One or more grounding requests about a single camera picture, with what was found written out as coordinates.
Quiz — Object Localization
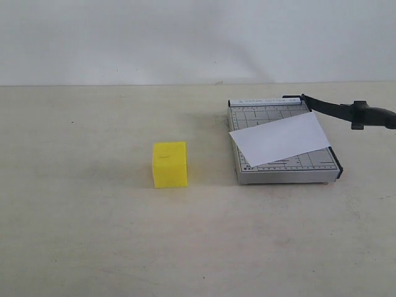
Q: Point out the black cutter blade arm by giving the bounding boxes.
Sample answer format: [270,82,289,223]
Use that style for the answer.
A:
[300,94,395,130]

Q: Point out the grey paper cutter base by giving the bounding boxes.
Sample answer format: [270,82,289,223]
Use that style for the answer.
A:
[228,95,343,184]

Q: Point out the yellow foam cube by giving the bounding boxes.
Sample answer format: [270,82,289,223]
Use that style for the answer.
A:
[152,142,188,188]

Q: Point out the white paper sheet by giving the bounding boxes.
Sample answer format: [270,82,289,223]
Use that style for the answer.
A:
[230,112,330,166]

